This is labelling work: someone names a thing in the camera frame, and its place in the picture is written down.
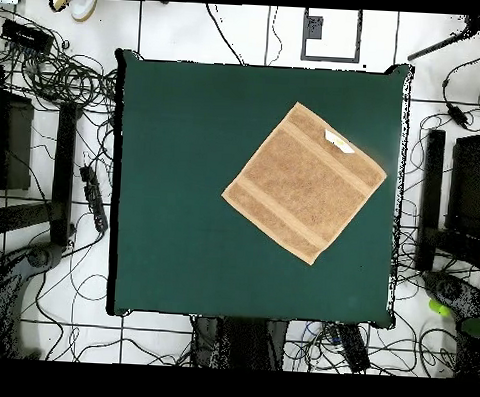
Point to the tan terry towel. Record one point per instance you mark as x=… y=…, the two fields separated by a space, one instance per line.
x=305 y=182

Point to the dark green table cloth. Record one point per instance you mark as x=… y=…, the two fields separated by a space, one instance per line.
x=167 y=142

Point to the black power strip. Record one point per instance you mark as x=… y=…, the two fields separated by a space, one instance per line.
x=93 y=199

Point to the black metal stand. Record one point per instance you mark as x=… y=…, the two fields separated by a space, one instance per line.
x=432 y=188
x=63 y=169

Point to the black rectangular floor box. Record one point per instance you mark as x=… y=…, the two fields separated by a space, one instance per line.
x=354 y=346

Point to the dark grey stand base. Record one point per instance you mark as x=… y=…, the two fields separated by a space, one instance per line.
x=40 y=256
x=451 y=289

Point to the small bright green object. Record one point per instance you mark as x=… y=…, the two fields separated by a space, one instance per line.
x=438 y=308

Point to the black power adapter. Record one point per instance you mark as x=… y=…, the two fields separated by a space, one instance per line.
x=457 y=115

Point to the person's white shoe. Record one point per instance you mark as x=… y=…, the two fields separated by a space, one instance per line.
x=83 y=9
x=60 y=3

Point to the black tripod pole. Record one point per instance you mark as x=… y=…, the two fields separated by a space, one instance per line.
x=440 y=45

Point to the grey square floor frame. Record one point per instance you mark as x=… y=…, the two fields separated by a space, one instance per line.
x=304 y=37

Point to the black network switch box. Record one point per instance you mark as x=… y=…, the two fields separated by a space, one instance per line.
x=26 y=36

